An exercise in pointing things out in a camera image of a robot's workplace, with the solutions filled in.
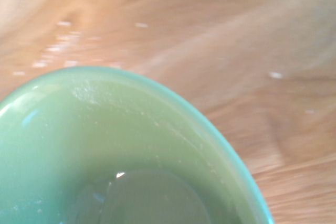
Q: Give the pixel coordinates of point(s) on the green ceramic bowl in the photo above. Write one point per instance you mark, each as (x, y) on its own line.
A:
(105, 129)

